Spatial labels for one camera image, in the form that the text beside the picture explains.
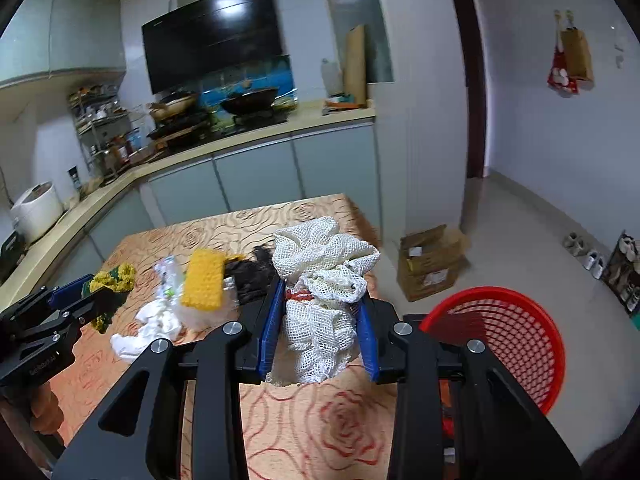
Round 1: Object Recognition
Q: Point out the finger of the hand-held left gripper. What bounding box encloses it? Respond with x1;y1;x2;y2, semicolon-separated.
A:
30;288;122;357
0;274;97;335

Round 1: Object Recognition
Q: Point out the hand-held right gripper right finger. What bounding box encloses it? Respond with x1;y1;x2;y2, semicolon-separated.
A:
356;292;583;480

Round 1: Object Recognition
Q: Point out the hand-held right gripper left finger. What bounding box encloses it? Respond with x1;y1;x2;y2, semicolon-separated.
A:
52;278;287;480

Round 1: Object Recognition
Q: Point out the yellow green knitted cloth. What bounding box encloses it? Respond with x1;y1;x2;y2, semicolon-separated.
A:
82;263;137;334

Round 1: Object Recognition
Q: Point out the white mesh bag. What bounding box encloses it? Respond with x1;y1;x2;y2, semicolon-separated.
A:
265;216;382;389

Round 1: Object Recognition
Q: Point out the black plastic bag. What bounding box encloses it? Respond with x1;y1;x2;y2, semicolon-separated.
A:
222;245;281;307

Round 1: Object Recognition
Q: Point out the clear plastic bag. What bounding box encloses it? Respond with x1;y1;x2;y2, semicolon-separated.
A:
152;255;242;332

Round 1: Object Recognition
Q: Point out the yellow sponge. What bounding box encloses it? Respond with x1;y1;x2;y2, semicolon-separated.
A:
180;248;227;311

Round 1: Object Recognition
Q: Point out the red plastic basket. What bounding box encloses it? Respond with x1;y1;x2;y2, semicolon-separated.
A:
419;286;566;437

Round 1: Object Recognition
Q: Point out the person's left hand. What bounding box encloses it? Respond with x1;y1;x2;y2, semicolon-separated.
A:
27;382;64;435

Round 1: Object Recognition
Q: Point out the white crumpled tissue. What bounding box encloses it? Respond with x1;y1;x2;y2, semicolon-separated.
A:
110;300;184;364

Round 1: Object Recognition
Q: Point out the black countertop appliance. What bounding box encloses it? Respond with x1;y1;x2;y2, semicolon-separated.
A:
0;232;24;282

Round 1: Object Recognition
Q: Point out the white rice cooker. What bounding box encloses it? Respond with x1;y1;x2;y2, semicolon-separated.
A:
10;181;66;246

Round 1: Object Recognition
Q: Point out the gold rose-pattern tablecloth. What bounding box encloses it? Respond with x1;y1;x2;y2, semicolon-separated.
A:
50;192;401;480

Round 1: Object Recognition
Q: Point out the cardboard box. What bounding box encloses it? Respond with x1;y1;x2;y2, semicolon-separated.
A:
397;224;472;303

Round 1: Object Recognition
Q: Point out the kitchen counter with cabinets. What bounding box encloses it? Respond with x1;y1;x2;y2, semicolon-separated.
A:
0;104;379;306

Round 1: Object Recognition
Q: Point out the metal spice rack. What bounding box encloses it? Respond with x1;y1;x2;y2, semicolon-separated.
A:
69;85;152;182

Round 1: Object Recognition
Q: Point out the black gas stove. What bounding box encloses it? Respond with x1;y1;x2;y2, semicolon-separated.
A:
146;110;292;150

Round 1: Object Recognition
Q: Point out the beige cooking pan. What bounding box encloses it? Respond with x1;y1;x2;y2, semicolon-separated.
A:
147;91;201;122

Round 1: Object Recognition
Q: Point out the black wok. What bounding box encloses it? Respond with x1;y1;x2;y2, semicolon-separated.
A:
219;87;281;116

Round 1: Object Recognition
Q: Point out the black shoe rack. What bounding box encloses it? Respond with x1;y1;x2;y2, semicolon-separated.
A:
601;230;640;313

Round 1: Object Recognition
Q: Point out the white plastic bottle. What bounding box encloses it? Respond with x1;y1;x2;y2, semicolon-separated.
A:
322;57;344;99

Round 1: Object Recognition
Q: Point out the cluster of sneakers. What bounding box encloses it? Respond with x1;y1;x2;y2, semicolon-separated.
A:
612;236;640;308

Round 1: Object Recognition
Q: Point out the wooden cutting board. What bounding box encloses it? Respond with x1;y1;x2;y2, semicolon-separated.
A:
342;25;369;107

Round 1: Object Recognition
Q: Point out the dark wooden door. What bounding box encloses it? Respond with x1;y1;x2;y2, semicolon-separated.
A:
442;0;489;181

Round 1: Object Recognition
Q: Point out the black range hood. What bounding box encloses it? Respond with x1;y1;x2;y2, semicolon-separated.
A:
141;0;293;95

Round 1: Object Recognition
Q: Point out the red hanging bag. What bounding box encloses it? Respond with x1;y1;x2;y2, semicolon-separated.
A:
547;10;581;96

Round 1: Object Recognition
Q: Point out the brown paper bag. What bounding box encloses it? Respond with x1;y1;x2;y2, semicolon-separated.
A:
560;27;595;84

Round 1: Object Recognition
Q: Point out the pale wall cabinet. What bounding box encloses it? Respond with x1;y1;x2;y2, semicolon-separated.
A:
0;0;129;90

